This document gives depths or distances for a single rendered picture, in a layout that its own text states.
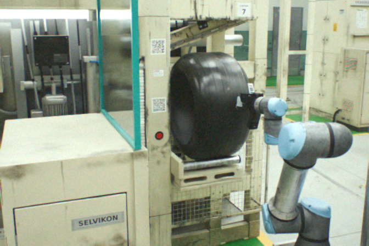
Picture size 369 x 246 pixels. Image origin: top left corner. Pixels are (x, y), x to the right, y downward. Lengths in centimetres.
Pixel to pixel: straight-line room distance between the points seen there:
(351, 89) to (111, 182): 581
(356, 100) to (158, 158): 489
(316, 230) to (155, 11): 120
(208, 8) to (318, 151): 131
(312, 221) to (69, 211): 91
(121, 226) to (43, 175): 27
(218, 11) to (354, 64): 446
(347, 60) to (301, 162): 551
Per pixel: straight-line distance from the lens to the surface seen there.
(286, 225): 163
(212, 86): 197
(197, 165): 214
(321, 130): 134
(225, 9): 246
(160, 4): 203
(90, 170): 117
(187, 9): 236
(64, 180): 117
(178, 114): 248
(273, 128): 171
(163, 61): 204
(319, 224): 168
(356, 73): 666
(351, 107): 678
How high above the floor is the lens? 162
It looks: 12 degrees down
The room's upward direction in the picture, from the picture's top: straight up
